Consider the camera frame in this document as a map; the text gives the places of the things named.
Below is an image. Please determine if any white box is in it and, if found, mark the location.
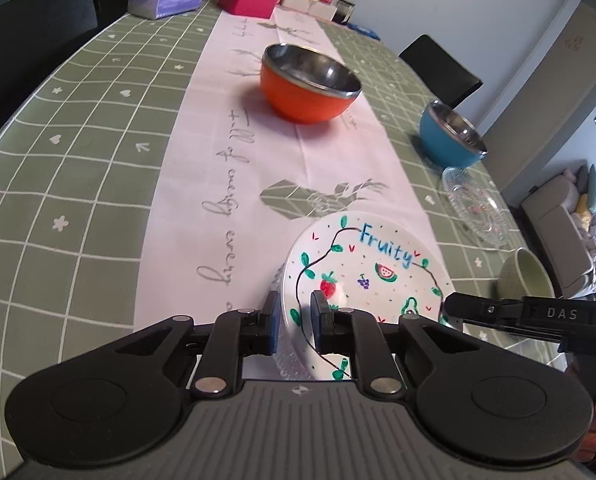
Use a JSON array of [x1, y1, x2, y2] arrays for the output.
[[282, 0, 339, 23]]

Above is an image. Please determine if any white fruit-printed plate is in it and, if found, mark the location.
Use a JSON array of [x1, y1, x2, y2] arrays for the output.
[[282, 211, 455, 382]]

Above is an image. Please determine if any blue steel-lined bowl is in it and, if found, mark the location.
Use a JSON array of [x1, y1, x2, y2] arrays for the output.
[[418, 99, 488, 169]]

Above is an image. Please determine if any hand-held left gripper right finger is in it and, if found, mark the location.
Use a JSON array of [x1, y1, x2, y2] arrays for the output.
[[310, 292, 484, 396]]

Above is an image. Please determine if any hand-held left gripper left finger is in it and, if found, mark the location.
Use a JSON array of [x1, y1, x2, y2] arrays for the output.
[[112, 290, 284, 396]]

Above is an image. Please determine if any dark glass jar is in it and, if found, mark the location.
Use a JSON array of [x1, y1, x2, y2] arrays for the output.
[[334, 0, 357, 26]]

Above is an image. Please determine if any green checked tablecloth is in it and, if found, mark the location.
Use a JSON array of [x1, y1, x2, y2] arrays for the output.
[[0, 0, 566, 463]]

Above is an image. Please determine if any pale green bowl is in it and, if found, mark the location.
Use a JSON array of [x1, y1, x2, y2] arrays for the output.
[[496, 247, 557, 302]]

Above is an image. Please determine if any beige sofa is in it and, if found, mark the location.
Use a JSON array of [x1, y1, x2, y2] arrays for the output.
[[520, 164, 596, 300]]

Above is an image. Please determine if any orange steel-lined bowl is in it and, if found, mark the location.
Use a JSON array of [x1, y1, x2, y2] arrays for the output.
[[260, 43, 363, 125]]

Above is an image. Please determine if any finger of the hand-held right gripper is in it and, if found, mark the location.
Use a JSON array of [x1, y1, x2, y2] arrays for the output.
[[442, 292, 525, 334]]

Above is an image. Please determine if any blue packet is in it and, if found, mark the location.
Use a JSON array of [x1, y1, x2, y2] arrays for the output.
[[348, 23, 381, 41]]

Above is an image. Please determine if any pink deer-print table runner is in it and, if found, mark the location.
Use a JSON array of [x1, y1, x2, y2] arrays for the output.
[[132, 6, 450, 382]]

